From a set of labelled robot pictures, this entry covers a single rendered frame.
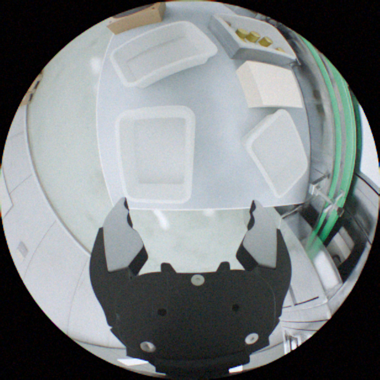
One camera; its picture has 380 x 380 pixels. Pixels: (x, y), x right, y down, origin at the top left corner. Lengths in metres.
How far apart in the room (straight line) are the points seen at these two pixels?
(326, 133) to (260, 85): 0.31
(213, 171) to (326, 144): 0.45
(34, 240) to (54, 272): 0.74
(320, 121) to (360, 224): 0.53
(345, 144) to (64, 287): 3.73
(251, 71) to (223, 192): 0.36
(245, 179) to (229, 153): 0.10
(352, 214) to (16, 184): 4.07
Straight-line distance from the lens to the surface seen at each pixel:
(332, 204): 0.46
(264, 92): 0.32
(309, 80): 0.54
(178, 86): 0.34
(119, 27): 0.58
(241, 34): 0.45
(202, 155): 0.33
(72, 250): 3.30
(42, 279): 3.17
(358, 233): 0.82
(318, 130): 0.54
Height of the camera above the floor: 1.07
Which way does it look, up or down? 61 degrees down
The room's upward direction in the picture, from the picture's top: 177 degrees clockwise
